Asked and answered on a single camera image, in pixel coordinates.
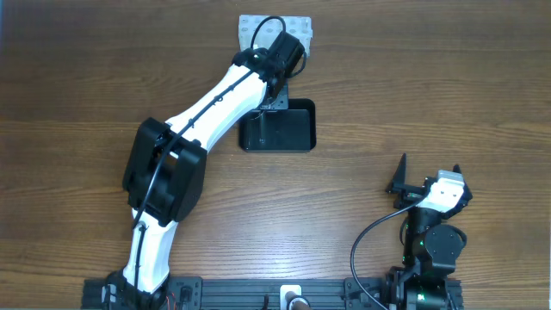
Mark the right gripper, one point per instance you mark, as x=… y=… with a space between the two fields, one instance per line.
x=411 y=196

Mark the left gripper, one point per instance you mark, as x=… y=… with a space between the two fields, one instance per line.
x=279 y=101

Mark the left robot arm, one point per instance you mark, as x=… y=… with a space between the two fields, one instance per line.
x=150 y=254

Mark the black tray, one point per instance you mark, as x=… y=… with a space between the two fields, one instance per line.
x=292 y=129

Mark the mounting rail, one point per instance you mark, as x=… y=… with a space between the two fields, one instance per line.
x=249 y=293

